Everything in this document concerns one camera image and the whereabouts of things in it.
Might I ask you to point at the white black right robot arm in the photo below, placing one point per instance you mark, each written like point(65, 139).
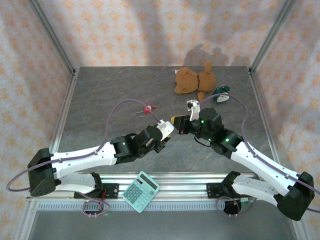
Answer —
point(260, 165)

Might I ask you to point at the teal alarm clock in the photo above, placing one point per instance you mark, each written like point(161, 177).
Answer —
point(220, 98)

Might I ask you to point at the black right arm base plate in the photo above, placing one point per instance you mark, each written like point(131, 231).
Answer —
point(212, 190)

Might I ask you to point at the wooden stick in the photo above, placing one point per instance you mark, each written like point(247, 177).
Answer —
point(170, 136)

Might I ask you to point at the aluminium mounting rails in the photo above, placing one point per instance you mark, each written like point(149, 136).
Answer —
point(180, 190)

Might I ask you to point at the silver key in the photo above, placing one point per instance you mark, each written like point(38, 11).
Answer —
point(155, 107)

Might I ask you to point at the aluminium side rail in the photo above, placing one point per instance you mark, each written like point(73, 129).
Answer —
point(60, 125)
point(265, 120)

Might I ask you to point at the brown teddy bear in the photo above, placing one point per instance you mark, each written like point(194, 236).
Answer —
point(186, 81)

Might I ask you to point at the teal calculator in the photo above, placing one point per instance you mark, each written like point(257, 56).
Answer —
point(140, 193)

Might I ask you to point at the aluminium frame post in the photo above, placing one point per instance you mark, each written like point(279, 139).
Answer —
point(50, 35)
point(272, 33)

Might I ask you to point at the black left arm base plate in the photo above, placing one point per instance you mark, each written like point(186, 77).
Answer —
point(111, 190)

